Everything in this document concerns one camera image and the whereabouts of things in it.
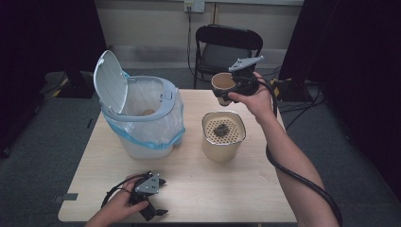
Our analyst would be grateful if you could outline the clear plastic trash bag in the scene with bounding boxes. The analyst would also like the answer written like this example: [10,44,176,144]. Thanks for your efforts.
[102,77,186,150]

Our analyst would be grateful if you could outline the black stand base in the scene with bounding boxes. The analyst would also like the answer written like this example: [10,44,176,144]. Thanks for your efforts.
[56,70,96,99]

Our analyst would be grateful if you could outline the thick black gripper cable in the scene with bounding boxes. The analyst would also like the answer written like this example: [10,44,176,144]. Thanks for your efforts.
[256,76,344,227]

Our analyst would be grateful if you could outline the dark tea residue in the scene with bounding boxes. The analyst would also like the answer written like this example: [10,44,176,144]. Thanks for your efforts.
[213,123,231,138]

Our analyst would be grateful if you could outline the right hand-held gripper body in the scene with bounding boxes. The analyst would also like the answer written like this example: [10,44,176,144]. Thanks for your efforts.
[227,55,265,97]

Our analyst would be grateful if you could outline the person's right hand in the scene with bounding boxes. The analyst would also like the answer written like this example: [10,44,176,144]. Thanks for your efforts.
[227,71,276,124]

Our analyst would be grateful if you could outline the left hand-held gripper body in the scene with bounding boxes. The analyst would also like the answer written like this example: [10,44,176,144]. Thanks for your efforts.
[128,170,161,222]

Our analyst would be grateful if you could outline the white wall outlet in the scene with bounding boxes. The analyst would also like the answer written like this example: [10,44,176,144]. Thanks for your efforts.
[183,0,206,13]

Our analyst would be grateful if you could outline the person's left hand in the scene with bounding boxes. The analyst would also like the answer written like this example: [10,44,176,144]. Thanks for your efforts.
[94,173,149,227]

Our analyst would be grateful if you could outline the black folding chair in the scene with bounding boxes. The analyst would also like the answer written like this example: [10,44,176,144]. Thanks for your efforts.
[192,24,264,90]

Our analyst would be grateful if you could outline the black curtain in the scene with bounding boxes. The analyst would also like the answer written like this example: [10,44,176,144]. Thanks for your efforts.
[278,0,401,202]
[0,0,108,159]

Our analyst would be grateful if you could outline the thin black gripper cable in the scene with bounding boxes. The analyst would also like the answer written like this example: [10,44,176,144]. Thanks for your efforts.
[100,174,148,209]

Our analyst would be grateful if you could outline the black wall power cable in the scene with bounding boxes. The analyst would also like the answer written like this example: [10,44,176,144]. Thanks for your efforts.
[186,6,198,79]

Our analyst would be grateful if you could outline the white lidded trash can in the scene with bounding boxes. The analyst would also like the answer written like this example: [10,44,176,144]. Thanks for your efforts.
[93,49,185,160]

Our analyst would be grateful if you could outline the black and yellow box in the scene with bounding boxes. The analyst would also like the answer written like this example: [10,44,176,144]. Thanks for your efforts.
[270,78,308,102]

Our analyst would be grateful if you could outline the brown paper cup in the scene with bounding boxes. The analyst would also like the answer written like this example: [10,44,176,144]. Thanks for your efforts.
[210,72,237,107]

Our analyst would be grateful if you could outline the beige bucket with strainer top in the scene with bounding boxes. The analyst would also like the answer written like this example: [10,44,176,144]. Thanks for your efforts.
[201,110,248,163]

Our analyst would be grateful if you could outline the black floor cable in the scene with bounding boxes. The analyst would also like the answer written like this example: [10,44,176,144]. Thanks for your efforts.
[278,91,325,131]

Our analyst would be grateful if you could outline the grey floor tape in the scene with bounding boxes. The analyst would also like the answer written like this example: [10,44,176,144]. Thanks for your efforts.
[53,192,79,204]

